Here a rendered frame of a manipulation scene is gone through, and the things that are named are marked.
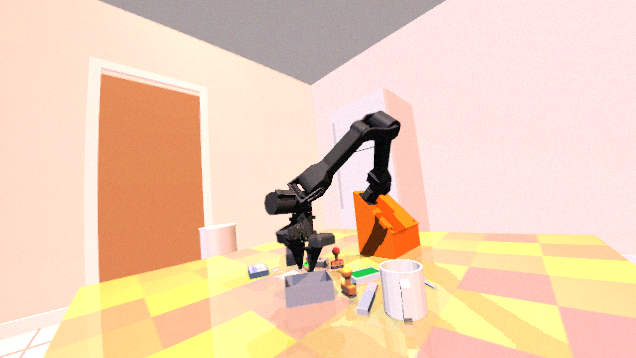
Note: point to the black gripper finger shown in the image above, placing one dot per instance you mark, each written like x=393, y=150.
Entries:
x=312, y=256
x=298, y=253

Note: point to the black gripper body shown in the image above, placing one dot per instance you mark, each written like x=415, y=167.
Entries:
x=314, y=240

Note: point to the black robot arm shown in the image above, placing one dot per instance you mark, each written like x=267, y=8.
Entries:
x=317, y=178

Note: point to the red-topped rubber stamp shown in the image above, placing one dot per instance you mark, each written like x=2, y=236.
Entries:
x=337, y=263

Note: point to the white mug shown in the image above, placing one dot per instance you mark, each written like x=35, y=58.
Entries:
x=403, y=288

